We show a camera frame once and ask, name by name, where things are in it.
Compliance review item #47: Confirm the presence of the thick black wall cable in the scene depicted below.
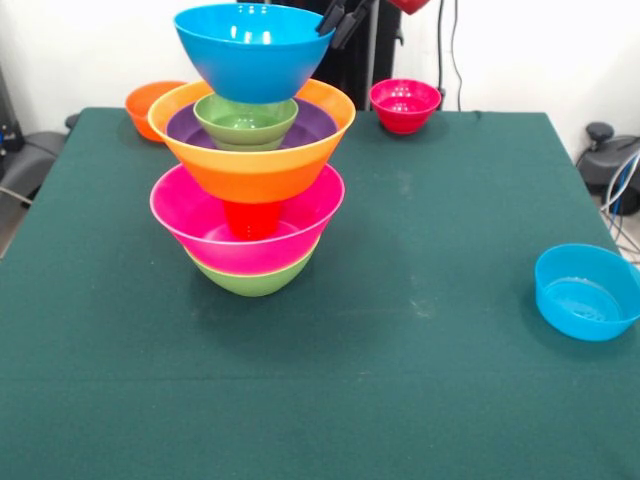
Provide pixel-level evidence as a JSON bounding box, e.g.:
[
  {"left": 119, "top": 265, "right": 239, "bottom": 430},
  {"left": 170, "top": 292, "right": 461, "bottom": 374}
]
[{"left": 433, "top": 0, "right": 449, "bottom": 101}]

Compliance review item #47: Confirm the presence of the small orange bowl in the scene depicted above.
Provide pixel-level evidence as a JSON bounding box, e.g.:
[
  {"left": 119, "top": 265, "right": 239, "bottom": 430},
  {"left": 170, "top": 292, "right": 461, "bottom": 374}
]
[{"left": 124, "top": 80, "right": 187, "bottom": 144}]

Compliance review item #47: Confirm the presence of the black chair base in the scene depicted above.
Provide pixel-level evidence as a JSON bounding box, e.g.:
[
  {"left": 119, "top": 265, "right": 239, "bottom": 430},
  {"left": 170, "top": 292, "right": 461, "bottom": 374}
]
[
  {"left": 0, "top": 130, "right": 66, "bottom": 206},
  {"left": 576, "top": 121, "right": 640, "bottom": 217}
]

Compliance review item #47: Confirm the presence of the large orange bowl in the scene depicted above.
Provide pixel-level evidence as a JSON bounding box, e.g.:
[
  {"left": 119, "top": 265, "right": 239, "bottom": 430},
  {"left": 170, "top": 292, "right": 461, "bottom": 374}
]
[{"left": 147, "top": 78, "right": 357, "bottom": 205}]

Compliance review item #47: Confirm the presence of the medium green bowl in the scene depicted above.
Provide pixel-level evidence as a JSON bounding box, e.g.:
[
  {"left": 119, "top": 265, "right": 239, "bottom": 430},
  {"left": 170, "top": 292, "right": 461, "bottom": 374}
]
[{"left": 185, "top": 244, "right": 317, "bottom": 298}]

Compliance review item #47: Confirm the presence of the thin black wall cable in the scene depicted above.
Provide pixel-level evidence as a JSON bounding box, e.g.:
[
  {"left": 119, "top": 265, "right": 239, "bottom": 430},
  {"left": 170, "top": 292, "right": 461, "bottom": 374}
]
[{"left": 449, "top": 0, "right": 465, "bottom": 111}]

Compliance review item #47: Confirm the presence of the tangle of floor cables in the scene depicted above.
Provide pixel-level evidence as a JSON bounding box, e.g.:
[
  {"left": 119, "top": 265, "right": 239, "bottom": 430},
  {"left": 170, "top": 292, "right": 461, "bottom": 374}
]
[{"left": 599, "top": 149, "right": 640, "bottom": 256}]

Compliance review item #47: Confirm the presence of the small green bowl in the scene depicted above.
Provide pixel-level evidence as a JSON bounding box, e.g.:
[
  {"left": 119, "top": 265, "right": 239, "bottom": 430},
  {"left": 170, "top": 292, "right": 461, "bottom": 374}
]
[{"left": 193, "top": 94, "right": 300, "bottom": 152}]

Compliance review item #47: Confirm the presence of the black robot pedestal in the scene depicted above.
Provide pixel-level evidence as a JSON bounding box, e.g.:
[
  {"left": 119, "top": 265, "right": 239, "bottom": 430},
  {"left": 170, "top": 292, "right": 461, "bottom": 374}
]
[{"left": 269, "top": 0, "right": 404, "bottom": 112}]

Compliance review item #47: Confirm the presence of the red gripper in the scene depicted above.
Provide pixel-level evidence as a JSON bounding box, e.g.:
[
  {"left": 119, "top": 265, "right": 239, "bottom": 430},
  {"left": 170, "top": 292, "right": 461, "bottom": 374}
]
[{"left": 314, "top": 0, "right": 430, "bottom": 51}]

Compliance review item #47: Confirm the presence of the orange cup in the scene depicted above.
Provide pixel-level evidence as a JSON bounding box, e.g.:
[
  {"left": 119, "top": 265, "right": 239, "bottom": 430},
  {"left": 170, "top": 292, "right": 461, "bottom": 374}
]
[{"left": 221, "top": 199, "right": 284, "bottom": 241}]

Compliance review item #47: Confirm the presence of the small blue bowl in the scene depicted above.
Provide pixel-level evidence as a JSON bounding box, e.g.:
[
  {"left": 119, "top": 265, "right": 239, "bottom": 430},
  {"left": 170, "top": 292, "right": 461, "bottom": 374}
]
[{"left": 534, "top": 243, "right": 640, "bottom": 343}]

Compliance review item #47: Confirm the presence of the dark green tablecloth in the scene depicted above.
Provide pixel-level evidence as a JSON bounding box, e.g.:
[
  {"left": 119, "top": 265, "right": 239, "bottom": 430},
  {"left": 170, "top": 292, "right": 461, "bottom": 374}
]
[{"left": 0, "top": 107, "right": 640, "bottom": 480}]

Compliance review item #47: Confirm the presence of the large pink bowl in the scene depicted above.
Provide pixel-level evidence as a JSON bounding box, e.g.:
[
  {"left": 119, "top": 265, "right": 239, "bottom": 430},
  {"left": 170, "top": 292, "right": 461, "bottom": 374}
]
[{"left": 149, "top": 163, "right": 347, "bottom": 276}]

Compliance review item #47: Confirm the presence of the medium blue bowl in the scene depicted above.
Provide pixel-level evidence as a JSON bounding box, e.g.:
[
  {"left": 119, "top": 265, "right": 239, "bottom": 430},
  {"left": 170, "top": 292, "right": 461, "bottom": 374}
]
[{"left": 173, "top": 3, "right": 337, "bottom": 105}]

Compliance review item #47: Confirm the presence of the small pink-red bowl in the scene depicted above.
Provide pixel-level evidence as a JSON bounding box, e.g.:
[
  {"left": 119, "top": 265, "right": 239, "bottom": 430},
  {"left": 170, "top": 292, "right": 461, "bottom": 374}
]
[{"left": 369, "top": 78, "right": 443, "bottom": 136}]

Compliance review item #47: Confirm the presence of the purple bowl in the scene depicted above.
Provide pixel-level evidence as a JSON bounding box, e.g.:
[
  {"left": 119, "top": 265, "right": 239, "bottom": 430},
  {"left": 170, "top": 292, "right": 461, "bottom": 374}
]
[{"left": 165, "top": 98, "right": 340, "bottom": 151}]

